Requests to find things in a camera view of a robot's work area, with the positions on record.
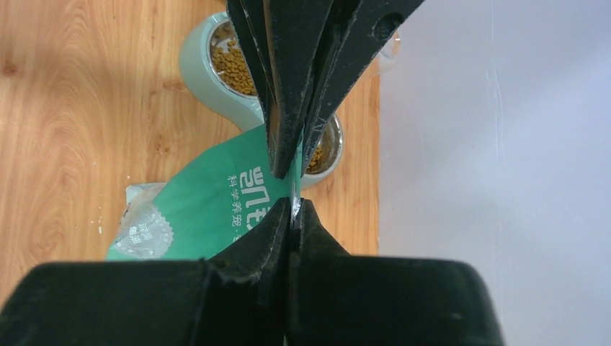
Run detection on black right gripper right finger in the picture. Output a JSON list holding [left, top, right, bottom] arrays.
[[285, 200, 504, 345]]

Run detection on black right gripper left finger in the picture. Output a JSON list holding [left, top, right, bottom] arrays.
[[0, 197, 292, 346]]

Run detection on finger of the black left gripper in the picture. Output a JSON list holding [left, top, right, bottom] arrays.
[[226, 1, 333, 179], [302, 0, 422, 171]]

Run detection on green pet food bag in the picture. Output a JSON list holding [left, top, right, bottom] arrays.
[[106, 125, 295, 261]]

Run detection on brown pet food kibble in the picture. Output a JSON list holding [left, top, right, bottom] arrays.
[[210, 35, 326, 175]]

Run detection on teal double pet bowl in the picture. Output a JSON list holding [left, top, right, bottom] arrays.
[[179, 12, 344, 190]]

